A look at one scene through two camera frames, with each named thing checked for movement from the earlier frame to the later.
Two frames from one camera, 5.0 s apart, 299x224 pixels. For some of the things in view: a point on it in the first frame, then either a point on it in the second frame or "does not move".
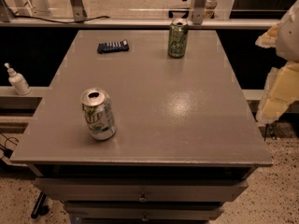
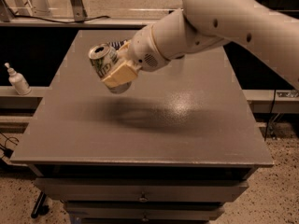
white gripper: [290, 36] -> [142, 49]
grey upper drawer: [144, 189] does not move
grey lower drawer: [143, 211] does not move
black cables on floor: [7, 152] does not move
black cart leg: [39, 209] does not move
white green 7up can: [99, 113] -> [105, 58]
